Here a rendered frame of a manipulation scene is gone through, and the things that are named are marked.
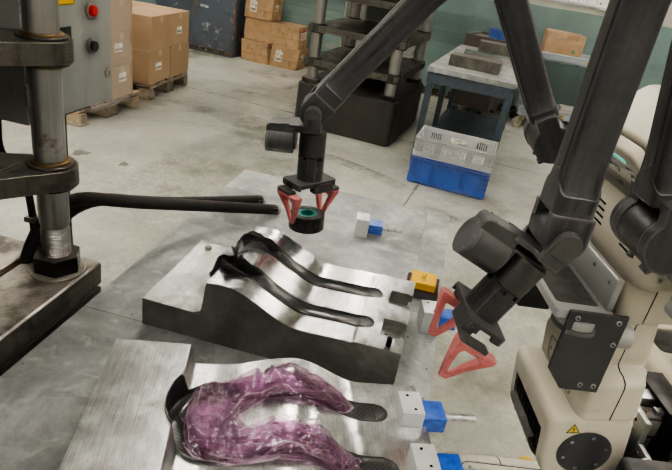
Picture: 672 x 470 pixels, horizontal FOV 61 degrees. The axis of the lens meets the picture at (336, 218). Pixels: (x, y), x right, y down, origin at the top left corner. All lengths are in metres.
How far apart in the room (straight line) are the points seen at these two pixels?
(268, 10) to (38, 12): 6.70
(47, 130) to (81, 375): 0.47
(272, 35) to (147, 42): 2.63
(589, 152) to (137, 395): 0.68
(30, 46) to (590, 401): 1.18
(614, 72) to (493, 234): 0.24
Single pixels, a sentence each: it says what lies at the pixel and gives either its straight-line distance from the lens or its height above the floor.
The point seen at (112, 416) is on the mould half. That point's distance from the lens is 0.85.
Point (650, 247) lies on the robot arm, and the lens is 0.82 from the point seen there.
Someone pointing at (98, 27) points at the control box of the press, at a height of 1.26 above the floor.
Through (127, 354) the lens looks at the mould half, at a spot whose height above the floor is 0.91.
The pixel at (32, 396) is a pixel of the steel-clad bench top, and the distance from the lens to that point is 1.07.
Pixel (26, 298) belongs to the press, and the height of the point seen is 0.78.
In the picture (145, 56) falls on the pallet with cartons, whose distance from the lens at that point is 5.58.
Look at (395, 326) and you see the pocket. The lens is 1.12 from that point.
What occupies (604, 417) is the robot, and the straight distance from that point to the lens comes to 1.21.
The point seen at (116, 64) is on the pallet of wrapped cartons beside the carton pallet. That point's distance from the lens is 5.05.
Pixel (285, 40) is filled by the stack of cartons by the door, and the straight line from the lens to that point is 7.75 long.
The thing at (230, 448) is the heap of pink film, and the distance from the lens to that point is 0.83.
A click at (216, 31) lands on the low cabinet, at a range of 8.06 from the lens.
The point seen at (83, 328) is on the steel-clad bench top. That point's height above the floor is 0.80.
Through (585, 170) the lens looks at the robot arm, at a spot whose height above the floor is 1.31.
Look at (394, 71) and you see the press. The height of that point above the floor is 0.66.
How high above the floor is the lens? 1.51
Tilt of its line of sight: 25 degrees down
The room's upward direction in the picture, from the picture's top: 10 degrees clockwise
